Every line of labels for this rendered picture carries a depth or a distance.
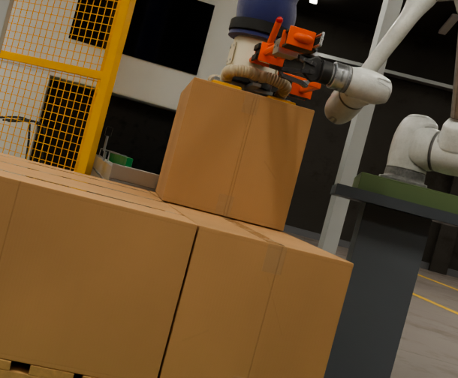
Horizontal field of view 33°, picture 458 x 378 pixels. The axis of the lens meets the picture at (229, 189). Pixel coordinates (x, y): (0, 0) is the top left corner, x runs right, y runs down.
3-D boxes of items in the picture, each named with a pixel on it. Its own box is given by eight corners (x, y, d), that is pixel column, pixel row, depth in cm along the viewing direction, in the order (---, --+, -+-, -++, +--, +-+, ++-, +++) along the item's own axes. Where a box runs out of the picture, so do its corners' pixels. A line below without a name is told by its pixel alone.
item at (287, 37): (278, 46, 218) (283, 29, 218) (303, 54, 220) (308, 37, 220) (286, 43, 210) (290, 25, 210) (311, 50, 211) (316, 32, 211)
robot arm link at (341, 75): (347, 91, 250) (329, 86, 248) (337, 94, 258) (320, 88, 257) (354, 64, 250) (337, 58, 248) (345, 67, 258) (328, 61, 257)
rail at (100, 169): (85, 180, 531) (92, 153, 531) (93, 182, 533) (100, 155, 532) (97, 213, 306) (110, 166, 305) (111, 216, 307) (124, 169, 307)
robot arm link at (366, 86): (351, 86, 247) (334, 104, 259) (396, 100, 250) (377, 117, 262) (354, 57, 251) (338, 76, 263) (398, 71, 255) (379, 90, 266)
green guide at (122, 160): (95, 160, 532) (99, 147, 532) (110, 163, 534) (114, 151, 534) (107, 170, 376) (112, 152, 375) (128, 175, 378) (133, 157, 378)
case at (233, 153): (155, 191, 304) (181, 91, 304) (253, 217, 310) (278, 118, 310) (161, 200, 245) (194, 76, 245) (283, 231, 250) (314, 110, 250)
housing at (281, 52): (270, 54, 231) (274, 40, 231) (292, 61, 232) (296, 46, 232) (276, 51, 224) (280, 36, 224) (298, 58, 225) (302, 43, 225)
